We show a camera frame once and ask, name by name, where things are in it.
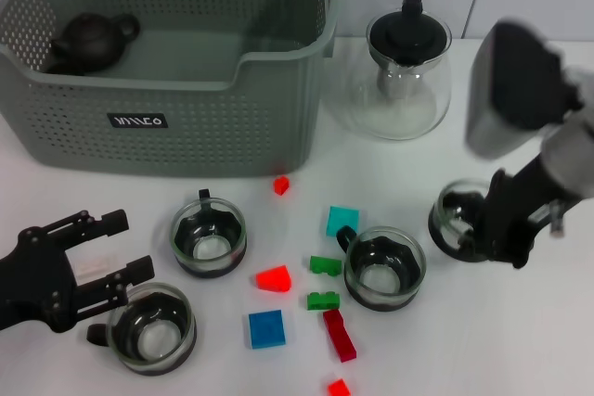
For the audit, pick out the dark clay teapot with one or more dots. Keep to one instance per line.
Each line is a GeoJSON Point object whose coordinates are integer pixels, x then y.
{"type": "Point", "coordinates": [93, 39]}

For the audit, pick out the blue square flat brick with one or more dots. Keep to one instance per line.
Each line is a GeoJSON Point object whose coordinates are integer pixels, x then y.
{"type": "Point", "coordinates": [267, 328]}

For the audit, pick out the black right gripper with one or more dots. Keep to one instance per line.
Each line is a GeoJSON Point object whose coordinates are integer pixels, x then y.
{"type": "Point", "coordinates": [506, 220]}

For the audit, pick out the clear glass teapot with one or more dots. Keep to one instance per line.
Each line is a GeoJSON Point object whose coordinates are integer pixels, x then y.
{"type": "Point", "coordinates": [413, 108]}

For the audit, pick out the orange-red sloped brick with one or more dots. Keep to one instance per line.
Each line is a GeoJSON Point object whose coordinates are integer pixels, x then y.
{"type": "Point", "coordinates": [274, 278]}

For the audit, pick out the bright red toy brick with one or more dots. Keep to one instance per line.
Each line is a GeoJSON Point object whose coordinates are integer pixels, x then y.
{"type": "Point", "coordinates": [339, 388]}

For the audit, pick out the black glass teapot lid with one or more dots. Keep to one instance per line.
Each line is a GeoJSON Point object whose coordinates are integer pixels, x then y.
{"type": "Point", "coordinates": [408, 32]}

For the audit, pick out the white toy brick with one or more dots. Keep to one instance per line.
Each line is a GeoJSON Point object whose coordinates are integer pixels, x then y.
{"type": "Point", "coordinates": [93, 268]}

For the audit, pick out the dark red long brick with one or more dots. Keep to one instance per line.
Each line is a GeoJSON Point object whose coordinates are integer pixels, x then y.
{"type": "Point", "coordinates": [339, 333]}

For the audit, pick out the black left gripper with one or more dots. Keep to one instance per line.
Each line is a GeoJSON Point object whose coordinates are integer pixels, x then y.
{"type": "Point", "coordinates": [37, 275]}

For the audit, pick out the teal square flat brick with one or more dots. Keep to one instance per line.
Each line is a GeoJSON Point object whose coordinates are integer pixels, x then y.
{"type": "Point", "coordinates": [343, 220]}

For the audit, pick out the grey-green perforated storage bin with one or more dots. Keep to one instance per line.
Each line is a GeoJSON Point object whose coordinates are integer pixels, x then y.
{"type": "Point", "coordinates": [185, 136]}

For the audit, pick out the small red cube brick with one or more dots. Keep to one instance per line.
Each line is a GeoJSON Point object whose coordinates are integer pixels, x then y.
{"type": "Point", "coordinates": [280, 185]}

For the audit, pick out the green toy brick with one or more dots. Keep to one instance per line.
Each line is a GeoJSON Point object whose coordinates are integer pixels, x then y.
{"type": "Point", "coordinates": [325, 265]}
{"type": "Point", "coordinates": [323, 301]}

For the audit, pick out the steel tea infuser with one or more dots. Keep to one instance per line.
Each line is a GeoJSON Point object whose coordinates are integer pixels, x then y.
{"type": "Point", "coordinates": [390, 83]}

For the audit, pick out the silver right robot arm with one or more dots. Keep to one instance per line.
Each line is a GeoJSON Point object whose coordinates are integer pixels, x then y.
{"type": "Point", "coordinates": [571, 159]}

